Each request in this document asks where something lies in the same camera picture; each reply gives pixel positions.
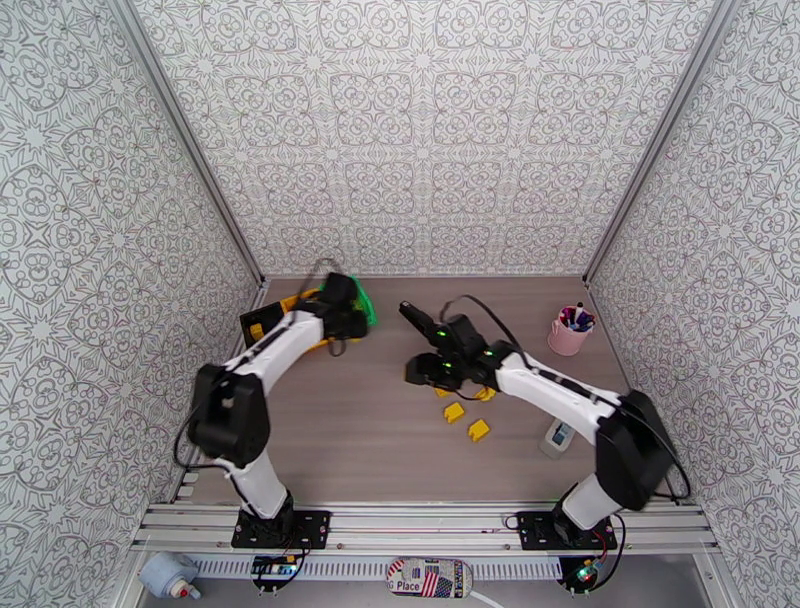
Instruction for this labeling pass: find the green plastic container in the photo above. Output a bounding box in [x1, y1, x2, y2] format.
[319, 274, 379, 329]

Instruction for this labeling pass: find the yellow plastic container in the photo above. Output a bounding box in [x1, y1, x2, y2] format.
[279, 288, 364, 351]

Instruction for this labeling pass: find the black plastic container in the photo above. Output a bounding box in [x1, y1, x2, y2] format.
[240, 301, 289, 350]

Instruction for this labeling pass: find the pink pen cup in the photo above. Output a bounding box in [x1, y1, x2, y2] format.
[547, 304, 597, 358]

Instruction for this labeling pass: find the white blue small device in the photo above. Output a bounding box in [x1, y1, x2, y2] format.
[539, 417, 576, 461]

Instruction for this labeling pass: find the flag sticker case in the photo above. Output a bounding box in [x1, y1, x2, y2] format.
[385, 557, 474, 598]

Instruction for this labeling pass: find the small circuit board yellow blue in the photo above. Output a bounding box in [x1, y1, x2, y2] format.
[251, 554, 298, 579]

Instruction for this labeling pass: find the white blue bottle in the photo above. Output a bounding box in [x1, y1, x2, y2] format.
[138, 551, 203, 601]

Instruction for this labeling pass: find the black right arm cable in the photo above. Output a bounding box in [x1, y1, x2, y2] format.
[440, 294, 692, 501]

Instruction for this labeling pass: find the aluminium front rail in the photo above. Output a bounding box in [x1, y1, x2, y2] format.
[134, 502, 717, 554]

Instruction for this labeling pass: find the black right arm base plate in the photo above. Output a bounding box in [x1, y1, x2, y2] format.
[517, 511, 619, 553]

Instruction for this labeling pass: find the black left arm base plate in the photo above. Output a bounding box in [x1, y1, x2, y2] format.
[231, 509, 333, 551]

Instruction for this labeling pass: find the white slotted cable duct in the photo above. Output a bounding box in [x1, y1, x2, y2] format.
[193, 557, 564, 583]

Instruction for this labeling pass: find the red black power cable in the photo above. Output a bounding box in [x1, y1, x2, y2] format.
[590, 512, 628, 592]

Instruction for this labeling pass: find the aluminium frame post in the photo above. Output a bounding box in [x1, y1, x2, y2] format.
[109, 0, 267, 288]
[582, 0, 733, 286]

